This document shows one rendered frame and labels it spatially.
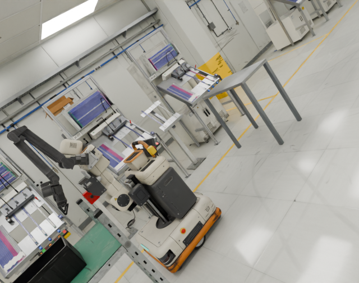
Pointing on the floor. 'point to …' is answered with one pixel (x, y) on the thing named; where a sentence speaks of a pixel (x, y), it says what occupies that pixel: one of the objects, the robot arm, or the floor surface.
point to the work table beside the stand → (228, 85)
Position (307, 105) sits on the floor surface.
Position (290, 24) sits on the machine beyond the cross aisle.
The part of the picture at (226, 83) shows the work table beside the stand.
